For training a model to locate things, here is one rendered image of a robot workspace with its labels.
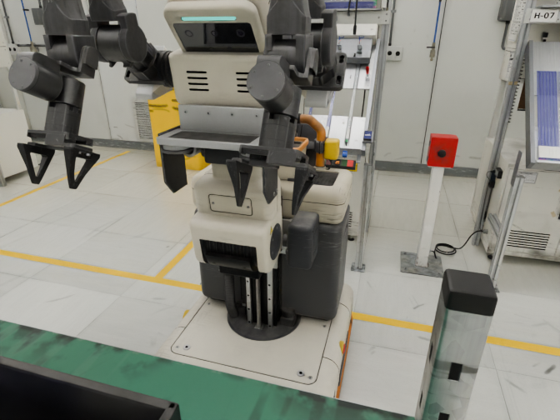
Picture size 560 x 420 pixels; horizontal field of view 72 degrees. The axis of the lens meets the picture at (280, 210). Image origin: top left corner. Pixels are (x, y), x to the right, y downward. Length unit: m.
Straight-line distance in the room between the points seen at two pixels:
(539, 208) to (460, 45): 1.87
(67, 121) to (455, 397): 0.75
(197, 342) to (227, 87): 0.88
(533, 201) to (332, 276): 1.50
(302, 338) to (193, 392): 1.06
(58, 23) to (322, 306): 1.12
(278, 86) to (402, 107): 3.45
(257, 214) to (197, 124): 0.27
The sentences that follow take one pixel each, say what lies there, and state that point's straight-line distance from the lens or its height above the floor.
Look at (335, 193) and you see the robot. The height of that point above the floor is 0.80.
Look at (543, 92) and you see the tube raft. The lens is 2.36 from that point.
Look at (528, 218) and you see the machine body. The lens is 2.60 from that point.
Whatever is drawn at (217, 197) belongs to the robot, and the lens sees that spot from 1.04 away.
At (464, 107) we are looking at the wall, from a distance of 4.03.
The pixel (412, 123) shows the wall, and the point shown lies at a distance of 4.01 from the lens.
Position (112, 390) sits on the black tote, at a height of 1.06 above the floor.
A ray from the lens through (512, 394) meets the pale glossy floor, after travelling 1.87.
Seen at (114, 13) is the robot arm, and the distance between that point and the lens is 0.96.
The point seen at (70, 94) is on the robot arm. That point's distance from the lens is 0.85.
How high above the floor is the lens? 1.25
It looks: 24 degrees down
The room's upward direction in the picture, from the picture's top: straight up
